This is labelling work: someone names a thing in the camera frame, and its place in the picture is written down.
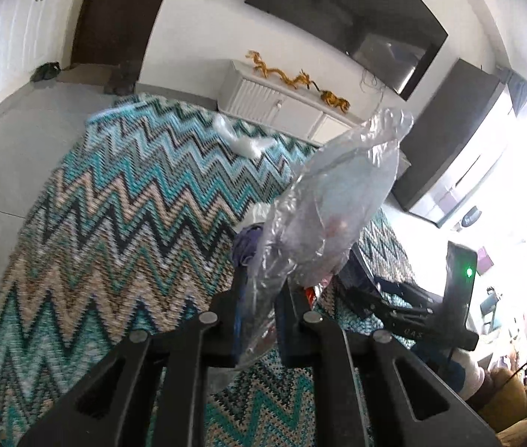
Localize clear plastic bag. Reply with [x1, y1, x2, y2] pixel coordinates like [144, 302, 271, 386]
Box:
[231, 108, 414, 367]

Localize teal zigzag woven rug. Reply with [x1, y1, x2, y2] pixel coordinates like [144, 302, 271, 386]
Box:
[0, 94, 413, 446]

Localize dark shoes by door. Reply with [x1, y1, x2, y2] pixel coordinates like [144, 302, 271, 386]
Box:
[103, 68, 138, 96]

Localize clear plastic wrap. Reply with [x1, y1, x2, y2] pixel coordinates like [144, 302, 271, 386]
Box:
[212, 114, 277, 159]

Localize dark grey tall cabinet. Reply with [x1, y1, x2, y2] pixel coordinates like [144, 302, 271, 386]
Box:
[392, 58, 504, 211]

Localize dark brown entry door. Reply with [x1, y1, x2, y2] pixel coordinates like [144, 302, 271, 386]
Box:
[72, 0, 163, 66]

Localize black shoes near cabinet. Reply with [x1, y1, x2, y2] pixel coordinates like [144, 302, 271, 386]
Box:
[29, 61, 61, 83]

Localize white low TV cabinet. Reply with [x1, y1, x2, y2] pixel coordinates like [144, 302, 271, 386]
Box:
[217, 61, 362, 144]

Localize black device green light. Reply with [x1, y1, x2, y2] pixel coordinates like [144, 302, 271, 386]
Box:
[439, 241, 478, 334]

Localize golden dragon ornament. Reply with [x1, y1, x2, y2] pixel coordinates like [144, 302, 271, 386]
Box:
[245, 51, 350, 114]

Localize wall-mounted black television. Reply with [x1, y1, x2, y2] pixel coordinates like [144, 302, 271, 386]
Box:
[245, 0, 447, 100]

